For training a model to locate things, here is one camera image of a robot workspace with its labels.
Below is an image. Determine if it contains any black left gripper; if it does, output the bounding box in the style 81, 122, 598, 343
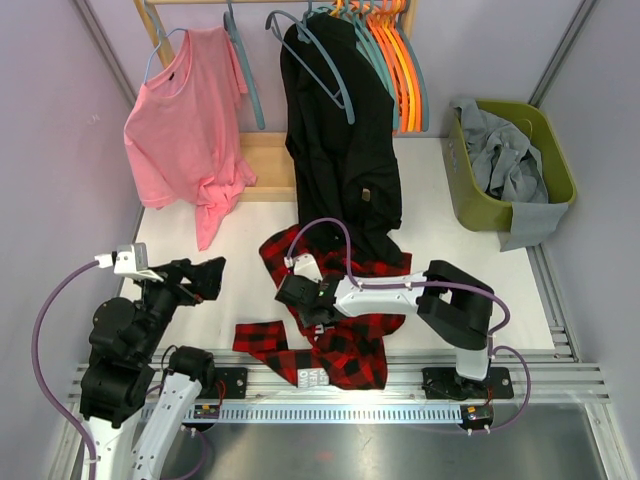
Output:
136, 255, 225, 360

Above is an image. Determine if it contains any red black plaid shirt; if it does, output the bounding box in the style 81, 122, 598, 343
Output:
233, 225, 412, 390

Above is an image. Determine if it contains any grey button shirt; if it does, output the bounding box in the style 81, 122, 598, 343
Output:
448, 97, 569, 251

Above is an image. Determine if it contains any teal plastic hanger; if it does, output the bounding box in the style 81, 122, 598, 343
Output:
223, 0, 266, 130

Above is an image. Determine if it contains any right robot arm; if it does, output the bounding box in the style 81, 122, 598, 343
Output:
275, 260, 511, 401

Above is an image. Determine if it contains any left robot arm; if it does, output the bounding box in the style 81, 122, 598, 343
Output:
80, 257, 226, 479

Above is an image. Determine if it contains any pink t-shirt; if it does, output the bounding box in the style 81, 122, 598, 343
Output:
124, 27, 257, 250

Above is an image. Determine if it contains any black shirt on hanger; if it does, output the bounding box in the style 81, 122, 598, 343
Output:
280, 13, 402, 264

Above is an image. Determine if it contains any teal empty hanger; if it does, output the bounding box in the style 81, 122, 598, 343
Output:
389, 0, 430, 133

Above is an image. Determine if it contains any orange plastic hanger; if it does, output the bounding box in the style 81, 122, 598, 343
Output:
344, 1, 418, 134

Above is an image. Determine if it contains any yellow plastic hanger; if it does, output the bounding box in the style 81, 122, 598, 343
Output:
384, 1, 416, 133

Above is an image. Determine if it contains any green plastic basket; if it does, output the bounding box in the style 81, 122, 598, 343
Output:
442, 99, 578, 232

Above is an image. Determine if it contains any aluminium corner profile left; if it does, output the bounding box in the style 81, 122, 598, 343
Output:
71, 0, 136, 107

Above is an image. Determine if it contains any aluminium corner profile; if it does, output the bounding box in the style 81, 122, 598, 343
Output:
71, 0, 136, 107
528, 0, 599, 108

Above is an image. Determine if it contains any aluminium corner profile right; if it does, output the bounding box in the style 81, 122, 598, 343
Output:
528, 0, 599, 108

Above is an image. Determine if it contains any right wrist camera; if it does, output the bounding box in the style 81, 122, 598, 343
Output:
282, 253, 322, 288

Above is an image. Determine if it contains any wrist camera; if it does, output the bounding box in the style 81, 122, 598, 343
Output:
282, 253, 322, 288
94, 243, 163, 282

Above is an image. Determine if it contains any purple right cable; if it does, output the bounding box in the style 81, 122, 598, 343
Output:
288, 217, 531, 431

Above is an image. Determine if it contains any purple cable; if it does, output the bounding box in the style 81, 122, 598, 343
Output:
288, 217, 531, 431
30, 259, 104, 480

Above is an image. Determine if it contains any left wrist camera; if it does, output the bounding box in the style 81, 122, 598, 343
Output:
94, 243, 163, 282

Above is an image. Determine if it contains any wooden rack frame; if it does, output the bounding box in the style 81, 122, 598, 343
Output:
133, 0, 418, 203

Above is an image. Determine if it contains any white slotted cable duct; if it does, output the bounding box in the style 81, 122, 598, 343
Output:
183, 403, 462, 425

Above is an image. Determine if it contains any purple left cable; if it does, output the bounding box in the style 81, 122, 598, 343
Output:
30, 259, 104, 480

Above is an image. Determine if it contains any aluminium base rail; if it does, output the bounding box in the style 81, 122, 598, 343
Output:
64, 347, 614, 406

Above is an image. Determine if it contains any light blue wire hanger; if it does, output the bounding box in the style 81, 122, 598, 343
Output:
142, 1, 186, 82

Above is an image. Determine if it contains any wooden clothes rail rod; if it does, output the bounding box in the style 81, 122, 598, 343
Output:
147, 0, 331, 5

